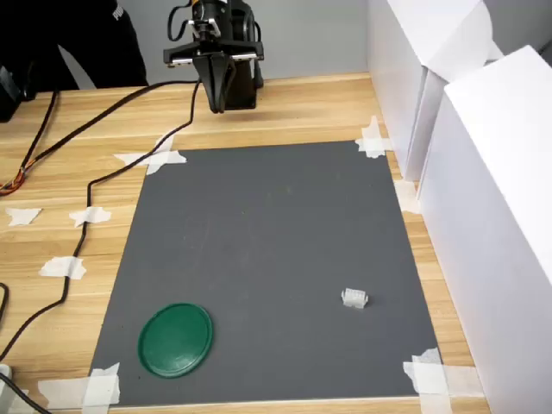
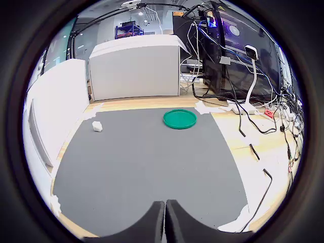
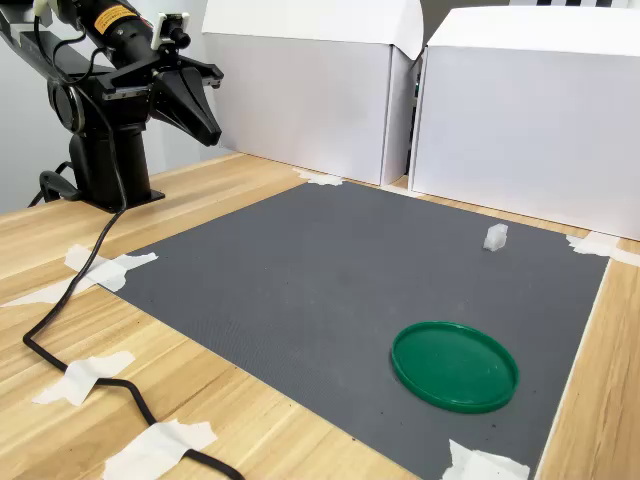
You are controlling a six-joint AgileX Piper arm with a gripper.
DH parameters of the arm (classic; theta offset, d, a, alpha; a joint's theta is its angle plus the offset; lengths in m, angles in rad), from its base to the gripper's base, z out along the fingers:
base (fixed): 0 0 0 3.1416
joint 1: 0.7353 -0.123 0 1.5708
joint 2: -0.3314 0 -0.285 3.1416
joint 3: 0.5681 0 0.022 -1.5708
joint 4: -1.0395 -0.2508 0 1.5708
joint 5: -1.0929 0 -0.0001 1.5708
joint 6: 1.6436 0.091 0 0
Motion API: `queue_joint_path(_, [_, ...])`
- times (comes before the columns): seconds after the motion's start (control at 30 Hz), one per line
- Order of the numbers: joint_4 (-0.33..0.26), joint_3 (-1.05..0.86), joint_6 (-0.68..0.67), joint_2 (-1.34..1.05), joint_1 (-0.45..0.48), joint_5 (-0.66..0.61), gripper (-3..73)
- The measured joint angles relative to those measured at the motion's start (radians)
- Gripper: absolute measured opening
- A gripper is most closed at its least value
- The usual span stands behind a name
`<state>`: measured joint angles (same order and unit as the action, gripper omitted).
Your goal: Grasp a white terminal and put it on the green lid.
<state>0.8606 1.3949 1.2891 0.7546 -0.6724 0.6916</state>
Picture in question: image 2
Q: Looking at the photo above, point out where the round green lid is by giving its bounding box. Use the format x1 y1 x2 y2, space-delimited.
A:
163 109 197 131

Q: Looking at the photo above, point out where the white tape patch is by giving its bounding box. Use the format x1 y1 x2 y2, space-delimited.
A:
217 204 251 233
194 101 215 115
84 102 105 120
50 194 63 216

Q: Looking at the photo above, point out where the dark grey mat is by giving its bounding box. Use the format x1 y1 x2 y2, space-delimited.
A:
52 108 250 238

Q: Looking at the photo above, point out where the white power strip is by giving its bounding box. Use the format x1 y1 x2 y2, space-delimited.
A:
226 99 258 115

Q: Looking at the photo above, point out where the grey-white partition box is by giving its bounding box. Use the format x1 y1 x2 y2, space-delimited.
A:
88 34 189 102

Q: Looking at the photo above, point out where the large white box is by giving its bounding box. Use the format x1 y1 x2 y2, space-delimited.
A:
25 58 91 163

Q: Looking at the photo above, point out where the black computer tower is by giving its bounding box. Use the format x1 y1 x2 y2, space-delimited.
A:
196 1 228 101

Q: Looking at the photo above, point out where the blue shelf rack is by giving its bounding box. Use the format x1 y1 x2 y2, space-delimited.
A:
115 21 145 40

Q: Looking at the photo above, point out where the small black monitor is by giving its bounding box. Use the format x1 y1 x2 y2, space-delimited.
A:
173 10 202 55

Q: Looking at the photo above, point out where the large dark monitor screen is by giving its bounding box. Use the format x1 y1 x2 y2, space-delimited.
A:
219 5 284 98

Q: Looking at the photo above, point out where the black camera cable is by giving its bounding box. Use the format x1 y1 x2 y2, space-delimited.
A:
237 108 273 233

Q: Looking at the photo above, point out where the tangled cable bundle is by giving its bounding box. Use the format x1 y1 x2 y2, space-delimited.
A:
274 83 304 165

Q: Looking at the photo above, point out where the white gooseneck camera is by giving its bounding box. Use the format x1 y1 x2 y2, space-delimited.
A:
243 45 259 110

